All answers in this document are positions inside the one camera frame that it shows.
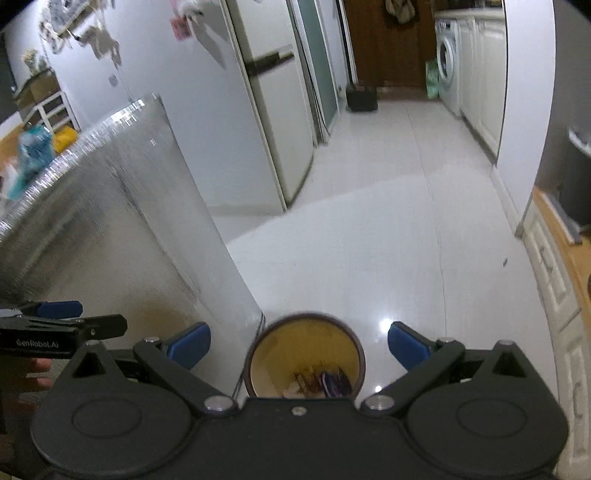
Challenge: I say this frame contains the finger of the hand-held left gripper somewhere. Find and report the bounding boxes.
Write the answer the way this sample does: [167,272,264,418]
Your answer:
[76,315,128,339]
[0,301,84,319]

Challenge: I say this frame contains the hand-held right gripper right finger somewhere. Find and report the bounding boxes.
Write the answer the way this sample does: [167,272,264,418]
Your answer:
[360,322,539,416]

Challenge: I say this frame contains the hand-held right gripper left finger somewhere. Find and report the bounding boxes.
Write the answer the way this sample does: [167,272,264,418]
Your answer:
[69,322,238,416]

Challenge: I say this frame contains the brown rimmed yellow trash bin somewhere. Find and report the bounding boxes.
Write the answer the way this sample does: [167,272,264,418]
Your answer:
[244,312,367,399]

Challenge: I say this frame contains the brown wrapper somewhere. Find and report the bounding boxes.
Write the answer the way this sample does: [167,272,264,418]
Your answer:
[294,368,325,398]

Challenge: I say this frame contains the teal snack bag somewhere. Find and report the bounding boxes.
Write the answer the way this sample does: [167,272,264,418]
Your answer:
[8,124,57,200]

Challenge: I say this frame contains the person's left hand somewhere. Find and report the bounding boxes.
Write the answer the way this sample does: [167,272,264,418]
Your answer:
[18,359,57,402]

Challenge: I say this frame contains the low wooden cabinet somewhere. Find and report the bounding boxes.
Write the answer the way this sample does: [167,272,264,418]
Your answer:
[523,186,591,480]

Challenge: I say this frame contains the white drawer unit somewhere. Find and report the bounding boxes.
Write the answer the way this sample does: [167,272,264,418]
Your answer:
[16,89,75,133]

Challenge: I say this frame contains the glass tank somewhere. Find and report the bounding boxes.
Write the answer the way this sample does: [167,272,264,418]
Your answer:
[13,69,57,110]

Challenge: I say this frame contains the grey bin with white liner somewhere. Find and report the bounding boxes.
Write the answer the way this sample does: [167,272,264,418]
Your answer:
[560,126,591,232]

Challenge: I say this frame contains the dried flower bunch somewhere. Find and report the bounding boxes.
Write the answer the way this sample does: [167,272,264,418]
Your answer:
[23,48,48,71]

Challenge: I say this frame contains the black floor box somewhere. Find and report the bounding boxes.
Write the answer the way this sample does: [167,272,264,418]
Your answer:
[346,83,380,112]

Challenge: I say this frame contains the white refrigerator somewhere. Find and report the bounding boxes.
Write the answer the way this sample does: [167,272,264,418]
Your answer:
[225,0,320,207]

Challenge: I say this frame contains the green bag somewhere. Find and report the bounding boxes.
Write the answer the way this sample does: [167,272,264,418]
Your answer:
[425,59,442,99]

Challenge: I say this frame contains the white kitchen cabinets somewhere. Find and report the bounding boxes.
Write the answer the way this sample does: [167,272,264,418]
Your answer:
[459,13,507,161]

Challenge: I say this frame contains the white washing machine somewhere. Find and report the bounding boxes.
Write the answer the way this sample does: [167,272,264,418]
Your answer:
[435,17,463,117]

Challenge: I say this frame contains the brown wooden door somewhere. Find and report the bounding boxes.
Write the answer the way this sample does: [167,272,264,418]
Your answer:
[341,0,438,89]

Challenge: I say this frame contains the pink hanging tag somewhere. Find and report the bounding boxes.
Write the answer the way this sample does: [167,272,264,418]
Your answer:
[169,16,193,41]

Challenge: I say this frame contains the hanging brown bag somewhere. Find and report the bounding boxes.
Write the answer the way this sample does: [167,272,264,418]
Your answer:
[385,0,417,25]

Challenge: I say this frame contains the panda wall poster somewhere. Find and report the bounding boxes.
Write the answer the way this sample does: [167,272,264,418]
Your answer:
[43,0,117,41]

